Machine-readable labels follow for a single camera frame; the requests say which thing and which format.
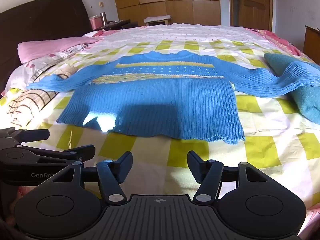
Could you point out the white floral bedsheet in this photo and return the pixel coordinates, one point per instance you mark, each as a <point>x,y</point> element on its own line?
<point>175,33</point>

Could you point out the yellow-green checked bedsheet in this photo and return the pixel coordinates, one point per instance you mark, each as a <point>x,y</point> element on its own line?
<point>262,155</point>

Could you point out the pink pillow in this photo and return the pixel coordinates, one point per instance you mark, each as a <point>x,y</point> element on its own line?
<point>50,47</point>

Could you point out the white printed pillow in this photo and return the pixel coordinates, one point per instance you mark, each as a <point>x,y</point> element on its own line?
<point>40,63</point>

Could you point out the dark nightstand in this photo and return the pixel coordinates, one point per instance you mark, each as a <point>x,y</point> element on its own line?
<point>117,24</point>

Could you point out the steel thermos flask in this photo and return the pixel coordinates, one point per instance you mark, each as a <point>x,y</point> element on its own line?
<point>103,18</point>

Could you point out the small wooden stool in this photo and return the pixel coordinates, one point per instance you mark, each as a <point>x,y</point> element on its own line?
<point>158,23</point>

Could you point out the beige brown-striped sweater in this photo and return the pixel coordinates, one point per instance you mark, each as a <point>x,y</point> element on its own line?
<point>25,105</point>

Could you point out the blue knitted sweater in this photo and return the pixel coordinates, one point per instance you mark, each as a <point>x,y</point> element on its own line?
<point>155,105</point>

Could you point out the wooden door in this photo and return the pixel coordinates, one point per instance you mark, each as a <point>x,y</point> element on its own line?
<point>252,5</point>

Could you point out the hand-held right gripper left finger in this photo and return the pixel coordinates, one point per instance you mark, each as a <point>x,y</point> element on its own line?
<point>124,167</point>

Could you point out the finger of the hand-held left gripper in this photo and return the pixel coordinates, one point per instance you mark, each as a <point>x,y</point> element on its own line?
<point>82,150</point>
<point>32,135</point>

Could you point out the dark wooden headboard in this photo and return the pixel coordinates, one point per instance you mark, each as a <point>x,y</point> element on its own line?
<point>37,22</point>

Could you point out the pink plastic basket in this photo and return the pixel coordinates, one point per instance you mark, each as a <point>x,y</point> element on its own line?
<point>95,23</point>

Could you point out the teal folded cloth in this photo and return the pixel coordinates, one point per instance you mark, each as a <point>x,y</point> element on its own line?
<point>307,102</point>

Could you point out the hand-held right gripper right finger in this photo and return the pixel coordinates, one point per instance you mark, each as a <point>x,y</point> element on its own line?
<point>197,167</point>

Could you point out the wooden desk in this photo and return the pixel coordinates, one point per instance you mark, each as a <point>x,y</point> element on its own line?
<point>312,42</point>

